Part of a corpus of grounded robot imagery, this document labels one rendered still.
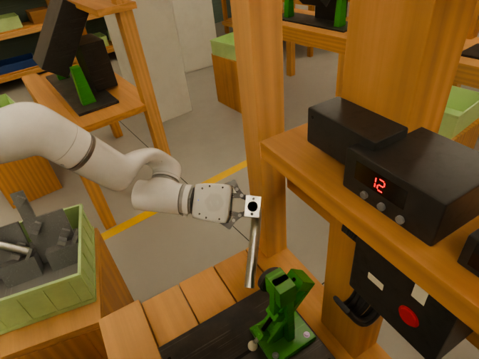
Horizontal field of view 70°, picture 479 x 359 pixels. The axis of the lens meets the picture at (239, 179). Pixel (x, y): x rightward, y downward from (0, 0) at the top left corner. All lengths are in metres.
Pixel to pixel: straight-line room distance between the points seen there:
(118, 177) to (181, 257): 1.79
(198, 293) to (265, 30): 0.86
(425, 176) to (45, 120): 0.64
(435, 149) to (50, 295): 1.28
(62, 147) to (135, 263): 1.96
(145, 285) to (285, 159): 1.96
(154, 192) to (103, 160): 0.19
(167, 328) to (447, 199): 0.96
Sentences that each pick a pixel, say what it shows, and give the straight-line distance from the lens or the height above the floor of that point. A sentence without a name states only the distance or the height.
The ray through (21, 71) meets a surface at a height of 0.25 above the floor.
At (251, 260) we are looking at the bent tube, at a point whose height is 1.11.
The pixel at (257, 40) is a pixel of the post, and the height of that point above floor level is 1.66.
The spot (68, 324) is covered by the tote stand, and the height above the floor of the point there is 0.79.
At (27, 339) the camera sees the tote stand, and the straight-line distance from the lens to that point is 1.53.
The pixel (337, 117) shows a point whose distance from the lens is 0.58.
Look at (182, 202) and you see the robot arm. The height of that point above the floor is 1.33.
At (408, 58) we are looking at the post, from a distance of 0.54.
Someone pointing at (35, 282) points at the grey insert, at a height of 0.85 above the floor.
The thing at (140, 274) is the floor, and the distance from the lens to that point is 2.56.
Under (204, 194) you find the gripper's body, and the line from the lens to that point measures 0.90.
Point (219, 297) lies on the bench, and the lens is 1.24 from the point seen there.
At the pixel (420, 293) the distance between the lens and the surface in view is 0.55.
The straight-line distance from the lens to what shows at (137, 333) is 1.22.
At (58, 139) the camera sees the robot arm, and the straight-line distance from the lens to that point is 0.74.
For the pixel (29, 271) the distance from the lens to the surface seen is 1.61.
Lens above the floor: 1.90
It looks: 38 degrees down
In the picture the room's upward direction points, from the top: 7 degrees counter-clockwise
